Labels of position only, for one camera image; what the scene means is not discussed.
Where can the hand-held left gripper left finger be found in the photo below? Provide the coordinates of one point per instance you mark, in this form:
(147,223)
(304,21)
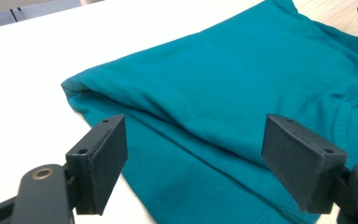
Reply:
(102,168)

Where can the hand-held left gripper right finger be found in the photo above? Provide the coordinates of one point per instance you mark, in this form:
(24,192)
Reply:
(298,165)

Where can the teal long-sleeved shirt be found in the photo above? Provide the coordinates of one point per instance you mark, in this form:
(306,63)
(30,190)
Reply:
(230,77)

